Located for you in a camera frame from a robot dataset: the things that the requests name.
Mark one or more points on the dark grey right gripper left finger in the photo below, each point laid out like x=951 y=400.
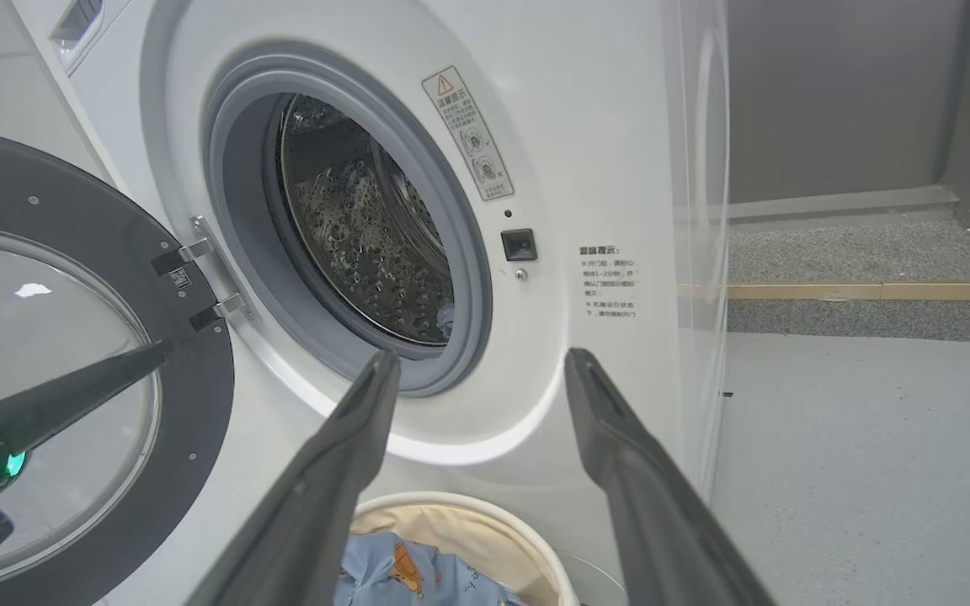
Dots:
x=317 y=505

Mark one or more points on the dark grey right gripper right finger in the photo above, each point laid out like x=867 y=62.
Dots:
x=653 y=505

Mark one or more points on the blue cartoon print garment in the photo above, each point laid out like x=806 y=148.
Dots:
x=384 y=581

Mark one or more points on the cream fabric laundry basket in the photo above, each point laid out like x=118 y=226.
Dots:
x=527 y=539

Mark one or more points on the metal door hinge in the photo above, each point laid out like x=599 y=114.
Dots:
x=231 y=306

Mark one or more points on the grey rubber door gasket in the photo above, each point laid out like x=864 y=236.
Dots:
x=472 y=278

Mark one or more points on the steel washer drum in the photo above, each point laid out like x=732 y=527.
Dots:
x=350 y=219

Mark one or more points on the black door latch socket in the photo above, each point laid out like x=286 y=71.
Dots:
x=519 y=245

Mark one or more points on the white front-load washing machine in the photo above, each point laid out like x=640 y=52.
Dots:
x=552 y=126

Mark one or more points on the white detergent drawer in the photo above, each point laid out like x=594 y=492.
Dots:
x=85 y=34

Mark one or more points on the white warning sticker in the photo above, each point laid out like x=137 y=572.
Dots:
x=468 y=135

